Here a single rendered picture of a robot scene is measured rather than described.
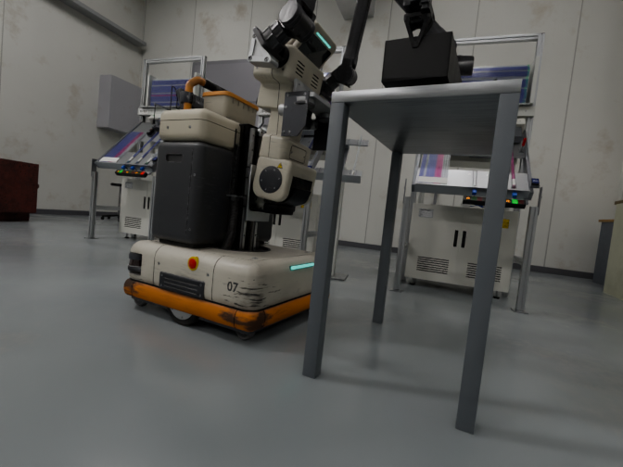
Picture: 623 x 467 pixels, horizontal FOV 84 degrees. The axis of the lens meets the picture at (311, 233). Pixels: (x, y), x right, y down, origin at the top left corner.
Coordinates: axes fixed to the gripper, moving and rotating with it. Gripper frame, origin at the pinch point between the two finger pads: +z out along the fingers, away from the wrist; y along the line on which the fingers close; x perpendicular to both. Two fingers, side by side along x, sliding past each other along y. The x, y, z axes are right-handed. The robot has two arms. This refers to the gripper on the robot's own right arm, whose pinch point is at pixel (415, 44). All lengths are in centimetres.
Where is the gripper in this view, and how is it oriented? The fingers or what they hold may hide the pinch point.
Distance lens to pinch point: 107.7
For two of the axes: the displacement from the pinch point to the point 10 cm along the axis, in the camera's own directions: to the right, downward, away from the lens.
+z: -1.0, 9.9, 0.4
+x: -8.9, -1.1, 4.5
